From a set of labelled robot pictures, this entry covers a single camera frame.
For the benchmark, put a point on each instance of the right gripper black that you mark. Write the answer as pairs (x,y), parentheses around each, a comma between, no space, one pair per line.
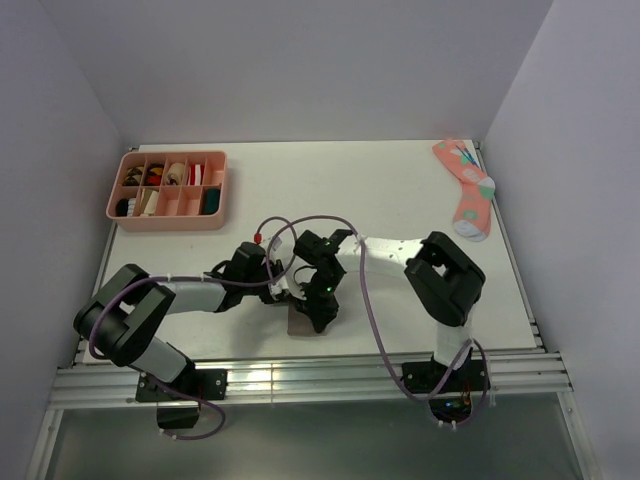
(320,313)

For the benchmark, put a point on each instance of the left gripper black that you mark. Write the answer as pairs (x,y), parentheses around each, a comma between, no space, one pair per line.
(267,298)

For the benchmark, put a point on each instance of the taupe sock red striped cuff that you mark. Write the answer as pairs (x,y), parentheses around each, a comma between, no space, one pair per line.
(302,323)

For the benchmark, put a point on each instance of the dark green patterned sock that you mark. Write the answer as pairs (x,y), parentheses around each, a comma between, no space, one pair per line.
(211,201)

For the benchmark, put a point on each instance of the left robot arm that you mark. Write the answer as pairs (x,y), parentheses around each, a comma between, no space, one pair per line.
(121,320)

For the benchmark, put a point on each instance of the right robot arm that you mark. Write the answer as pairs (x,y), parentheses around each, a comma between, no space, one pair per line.
(446,281)

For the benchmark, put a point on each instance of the rolled red white sock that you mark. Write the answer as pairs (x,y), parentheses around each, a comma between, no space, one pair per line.
(196,174)

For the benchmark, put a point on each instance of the rolled tan pink sock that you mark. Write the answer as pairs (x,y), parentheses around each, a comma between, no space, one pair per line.
(175,174)

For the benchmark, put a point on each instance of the pink divided organizer tray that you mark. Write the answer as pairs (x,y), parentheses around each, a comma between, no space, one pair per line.
(178,207)

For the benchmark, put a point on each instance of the rolled beige sock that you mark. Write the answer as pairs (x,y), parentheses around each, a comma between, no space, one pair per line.
(148,202)

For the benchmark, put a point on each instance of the rolled dark red sock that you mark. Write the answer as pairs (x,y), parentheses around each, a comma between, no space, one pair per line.
(154,175)

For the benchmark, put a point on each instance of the rolled black white sock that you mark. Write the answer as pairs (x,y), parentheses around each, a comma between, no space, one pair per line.
(125,207)

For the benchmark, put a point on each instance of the rolled brown black sock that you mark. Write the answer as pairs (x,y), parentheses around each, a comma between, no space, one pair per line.
(133,176)

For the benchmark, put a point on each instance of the pink patterned sock pair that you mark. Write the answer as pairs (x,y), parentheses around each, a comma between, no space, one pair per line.
(472,218)

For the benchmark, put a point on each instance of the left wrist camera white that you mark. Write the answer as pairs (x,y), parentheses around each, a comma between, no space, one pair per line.
(270,244)

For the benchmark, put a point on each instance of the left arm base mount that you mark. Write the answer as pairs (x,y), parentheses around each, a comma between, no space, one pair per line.
(181,404)

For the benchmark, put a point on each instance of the aluminium rail frame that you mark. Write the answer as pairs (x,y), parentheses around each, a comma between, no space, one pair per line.
(325,407)

